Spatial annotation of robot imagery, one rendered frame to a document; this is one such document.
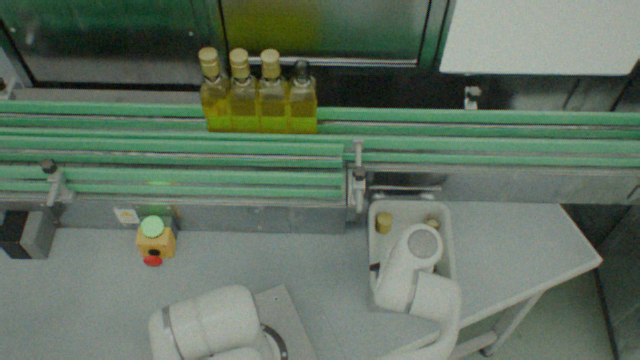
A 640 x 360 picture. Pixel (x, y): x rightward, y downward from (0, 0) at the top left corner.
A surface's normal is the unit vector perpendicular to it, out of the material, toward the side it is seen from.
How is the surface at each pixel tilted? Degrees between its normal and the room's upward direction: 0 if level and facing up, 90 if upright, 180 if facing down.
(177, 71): 89
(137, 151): 90
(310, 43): 90
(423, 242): 14
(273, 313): 4
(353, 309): 0
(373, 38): 90
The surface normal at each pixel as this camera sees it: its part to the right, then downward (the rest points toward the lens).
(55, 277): 0.00, -0.54
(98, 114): -0.03, 0.84
